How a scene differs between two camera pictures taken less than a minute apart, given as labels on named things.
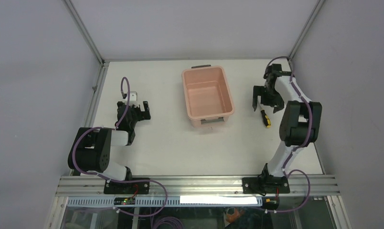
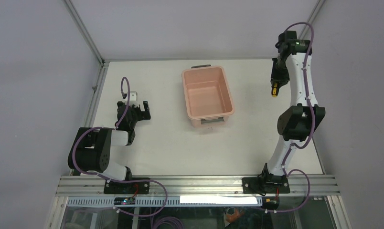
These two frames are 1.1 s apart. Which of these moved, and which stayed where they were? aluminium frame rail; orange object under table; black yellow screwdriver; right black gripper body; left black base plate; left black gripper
Moved: right black gripper body; black yellow screwdriver
Stayed: left black base plate; aluminium frame rail; left black gripper; orange object under table
